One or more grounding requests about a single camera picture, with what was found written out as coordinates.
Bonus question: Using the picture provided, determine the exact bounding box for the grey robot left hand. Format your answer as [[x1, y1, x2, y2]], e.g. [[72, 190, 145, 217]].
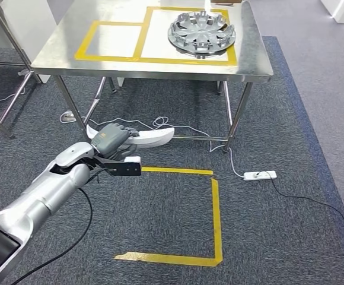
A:
[[90, 123, 140, 160]]

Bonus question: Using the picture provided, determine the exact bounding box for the white curved plastic part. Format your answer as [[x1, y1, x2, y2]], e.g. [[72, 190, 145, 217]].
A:
[[85, 123, 175, 150]]

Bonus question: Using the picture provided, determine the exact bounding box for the steel workbench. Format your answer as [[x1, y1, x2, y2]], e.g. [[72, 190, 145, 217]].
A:
[[31, 0, 274, 153]]

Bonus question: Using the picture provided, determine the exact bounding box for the white power adapter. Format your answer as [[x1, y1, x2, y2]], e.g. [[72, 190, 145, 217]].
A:
[[60, 110, 77, 125]]

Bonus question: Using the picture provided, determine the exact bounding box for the white cabinet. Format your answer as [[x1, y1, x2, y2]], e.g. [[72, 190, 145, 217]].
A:
[[0, 0, 57, 84]]

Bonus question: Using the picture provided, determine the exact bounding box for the silver wheel hubcap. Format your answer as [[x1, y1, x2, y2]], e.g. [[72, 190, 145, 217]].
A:
[[167, 10, 237, 60]]

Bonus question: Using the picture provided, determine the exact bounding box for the white power strip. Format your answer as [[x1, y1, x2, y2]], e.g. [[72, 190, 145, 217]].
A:
[[243, 170, 278, 182]]

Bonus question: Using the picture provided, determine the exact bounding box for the white lit partition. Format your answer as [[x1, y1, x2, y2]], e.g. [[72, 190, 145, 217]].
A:
[[321, 0, 344, 25]]

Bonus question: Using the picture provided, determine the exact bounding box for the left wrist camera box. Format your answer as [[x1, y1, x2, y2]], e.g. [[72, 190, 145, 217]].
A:
[[95, 156, 143, 177]]

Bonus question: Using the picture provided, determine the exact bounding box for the white floor cable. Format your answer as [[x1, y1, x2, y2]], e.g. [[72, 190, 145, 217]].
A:
[[80, 116, 211, 138], [209, 140, 245, 180], [0, 90, 26, 112]]

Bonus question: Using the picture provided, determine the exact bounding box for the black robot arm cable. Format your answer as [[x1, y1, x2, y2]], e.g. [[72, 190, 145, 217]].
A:
[[10, 188, 94, 285]]

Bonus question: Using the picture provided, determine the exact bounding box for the steel frame table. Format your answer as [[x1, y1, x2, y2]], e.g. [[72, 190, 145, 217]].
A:
[[0, 0, 42, 139]]

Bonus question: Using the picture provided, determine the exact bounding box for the black floor cable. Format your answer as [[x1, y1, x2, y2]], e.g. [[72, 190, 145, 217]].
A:
[[264, 171, 344, 235]]

